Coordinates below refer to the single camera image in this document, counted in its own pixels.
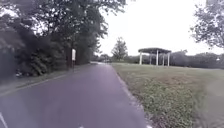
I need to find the row of trees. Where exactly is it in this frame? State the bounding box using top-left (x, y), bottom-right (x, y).
top-left (0, 0), bottom-right (128, 79)

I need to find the grass field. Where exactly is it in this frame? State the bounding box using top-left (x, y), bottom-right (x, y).
top-left (110, 62), bottom-right (224, 128)

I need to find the distant hedge line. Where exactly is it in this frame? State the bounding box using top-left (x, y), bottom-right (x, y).
top-left (111, 49), bottom-right (224, 70)

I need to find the tree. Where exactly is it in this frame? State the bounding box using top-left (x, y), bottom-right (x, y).
top-left (111, 36), bottom-right (129, 62)
top-left (189, 0), bottom-right (224, 49)

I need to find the white-pillared shelter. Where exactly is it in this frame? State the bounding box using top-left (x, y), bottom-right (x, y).
top-left (137, 47), bottom-right (172, 67)

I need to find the sign on post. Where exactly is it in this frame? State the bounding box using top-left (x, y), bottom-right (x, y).
top-left (71, 48), bottom-right (77, 73)

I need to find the grass verge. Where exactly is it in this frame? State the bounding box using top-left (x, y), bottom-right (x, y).
top-left (0, 63), bottom-right (91, 98)

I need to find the grey asphalt path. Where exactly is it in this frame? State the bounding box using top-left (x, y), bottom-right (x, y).
top-left (0, 62), bottom-right (151, 128)

